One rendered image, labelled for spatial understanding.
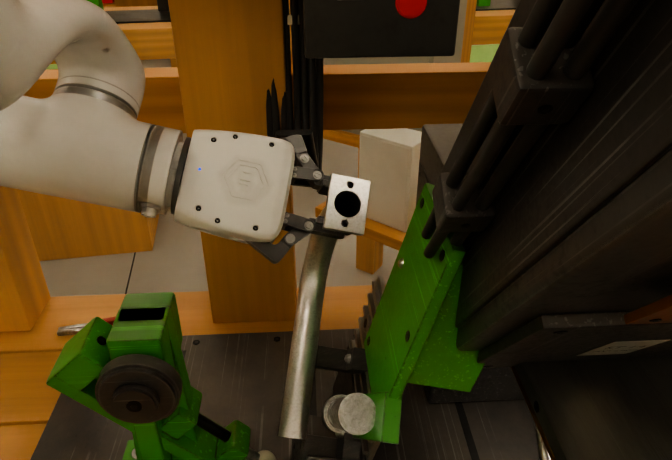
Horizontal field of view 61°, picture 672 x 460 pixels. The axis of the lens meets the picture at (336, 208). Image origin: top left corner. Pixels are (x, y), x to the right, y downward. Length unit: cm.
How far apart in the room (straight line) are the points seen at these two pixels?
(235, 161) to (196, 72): 27
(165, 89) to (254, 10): 21
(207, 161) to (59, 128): 13
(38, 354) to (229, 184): 58
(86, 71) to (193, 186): 14
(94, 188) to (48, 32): 15
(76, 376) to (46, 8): 33
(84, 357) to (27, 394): 39
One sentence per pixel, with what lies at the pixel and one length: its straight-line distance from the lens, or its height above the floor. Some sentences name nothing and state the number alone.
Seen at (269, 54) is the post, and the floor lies 133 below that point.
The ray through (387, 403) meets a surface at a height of 111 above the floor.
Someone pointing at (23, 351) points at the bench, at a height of 88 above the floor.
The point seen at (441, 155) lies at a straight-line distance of 69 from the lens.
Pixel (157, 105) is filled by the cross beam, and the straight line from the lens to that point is 91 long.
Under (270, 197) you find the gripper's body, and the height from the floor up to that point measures 127.
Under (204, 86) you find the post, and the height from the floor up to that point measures 129.
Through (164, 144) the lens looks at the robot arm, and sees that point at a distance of 53.
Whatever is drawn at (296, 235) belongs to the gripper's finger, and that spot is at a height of 123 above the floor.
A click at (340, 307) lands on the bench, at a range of 101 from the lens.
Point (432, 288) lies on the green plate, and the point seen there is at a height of 123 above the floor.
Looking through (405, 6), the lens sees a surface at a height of 141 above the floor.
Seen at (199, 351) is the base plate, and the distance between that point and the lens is 92.
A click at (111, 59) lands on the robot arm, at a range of 57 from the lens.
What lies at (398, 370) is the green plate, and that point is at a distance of 54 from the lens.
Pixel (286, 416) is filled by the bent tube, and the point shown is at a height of 103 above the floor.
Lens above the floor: 152
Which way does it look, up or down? 30 degrees down
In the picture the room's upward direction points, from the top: straight up
